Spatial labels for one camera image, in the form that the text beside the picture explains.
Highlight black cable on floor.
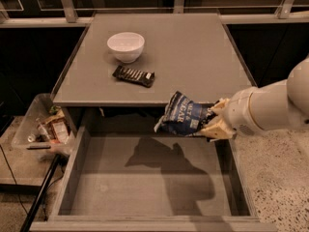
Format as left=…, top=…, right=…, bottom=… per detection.
left=0, top=143, right=31, bottom=215

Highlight snack packets in bin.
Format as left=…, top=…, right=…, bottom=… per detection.
left=36, top=105, right=70, bottom=144

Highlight clear plastic bin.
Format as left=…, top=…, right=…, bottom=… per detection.
left=12, top=93, right=75, bottom=160

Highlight grey cabinet with top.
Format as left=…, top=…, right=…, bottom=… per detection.
left=50, top=13, right=264, bottom=137

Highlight open grey top drawer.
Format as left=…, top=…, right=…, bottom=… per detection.
left=30, top=129, right=277, bottom=232

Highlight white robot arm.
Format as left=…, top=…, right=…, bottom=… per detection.
left=199, top=58, right=309, bottom=139

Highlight black snack bar wrapper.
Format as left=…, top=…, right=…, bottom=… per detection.
left=112, top=66, right=155, bottom=88

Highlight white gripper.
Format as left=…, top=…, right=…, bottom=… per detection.
left=199, top=87, right=264, bottom=140

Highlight white ceramic bowl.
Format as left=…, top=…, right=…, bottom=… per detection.
left=107, top=32, right=145, bottom=63

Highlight metal window railing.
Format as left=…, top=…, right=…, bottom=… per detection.
left=0, top=0, right=309, bottom=28

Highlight blue chip bag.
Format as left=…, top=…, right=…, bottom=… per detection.
left=154, top=91, right=216, bottom=136

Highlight black pole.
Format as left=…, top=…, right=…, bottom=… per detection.
left=19, top=154, right=61, bottom=232

